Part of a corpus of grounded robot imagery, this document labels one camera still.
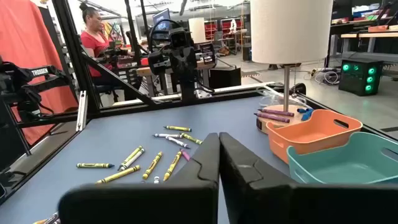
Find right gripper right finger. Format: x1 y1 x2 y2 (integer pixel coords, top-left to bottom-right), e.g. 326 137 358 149
220 132 398 224

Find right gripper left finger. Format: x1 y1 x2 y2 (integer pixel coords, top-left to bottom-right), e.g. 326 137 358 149
58 133 221 224

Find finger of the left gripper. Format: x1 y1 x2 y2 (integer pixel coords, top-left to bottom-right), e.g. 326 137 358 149
183 49 197 82
171 49 184 82

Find yellow wrapper crayon green tip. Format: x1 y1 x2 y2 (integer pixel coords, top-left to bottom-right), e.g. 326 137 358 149
118 145 143 170
76 162 115 169
164 125 192 133

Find white cylindrical lampshade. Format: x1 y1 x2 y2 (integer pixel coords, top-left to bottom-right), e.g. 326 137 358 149
188 17 206 44

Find black box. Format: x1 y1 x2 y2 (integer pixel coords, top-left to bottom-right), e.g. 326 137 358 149
208 67 243 90

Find computer monitor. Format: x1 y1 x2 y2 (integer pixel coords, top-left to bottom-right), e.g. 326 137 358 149
152 8 172 40

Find red storage shelves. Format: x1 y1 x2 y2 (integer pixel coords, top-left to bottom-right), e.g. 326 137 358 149
203 18 246 41

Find teal plastic bin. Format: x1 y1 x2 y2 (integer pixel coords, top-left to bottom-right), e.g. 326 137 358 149
286 131 398 185

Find person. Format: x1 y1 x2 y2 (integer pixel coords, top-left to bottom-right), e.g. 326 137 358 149
78 2 125 86

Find orange plastic bin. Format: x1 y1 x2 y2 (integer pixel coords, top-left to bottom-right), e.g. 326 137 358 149
266 108 364 165

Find silver aluminium bar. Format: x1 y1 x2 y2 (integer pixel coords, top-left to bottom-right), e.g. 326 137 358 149
75 90 88 132

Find orange fabric screen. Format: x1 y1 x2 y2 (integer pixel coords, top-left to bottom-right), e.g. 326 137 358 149
0 0 78 146

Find black computer green lights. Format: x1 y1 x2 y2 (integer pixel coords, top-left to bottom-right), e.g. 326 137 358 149
338 57 384 96

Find wooden desk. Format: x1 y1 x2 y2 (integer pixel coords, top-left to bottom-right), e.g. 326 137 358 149
329 18 398 68

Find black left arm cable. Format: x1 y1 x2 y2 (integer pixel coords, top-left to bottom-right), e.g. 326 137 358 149
148 18 183 54

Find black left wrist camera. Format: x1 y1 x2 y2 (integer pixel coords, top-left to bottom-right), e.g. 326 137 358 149
169 28 189 48

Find white lamp power cable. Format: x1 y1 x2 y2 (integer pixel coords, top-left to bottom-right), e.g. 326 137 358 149
256 85 312 108

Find black aluminium table frame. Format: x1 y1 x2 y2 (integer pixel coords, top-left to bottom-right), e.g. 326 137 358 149
0 0 398 206

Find floor cable bundle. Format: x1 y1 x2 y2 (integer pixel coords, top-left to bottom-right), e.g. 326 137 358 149
310 67 341 85

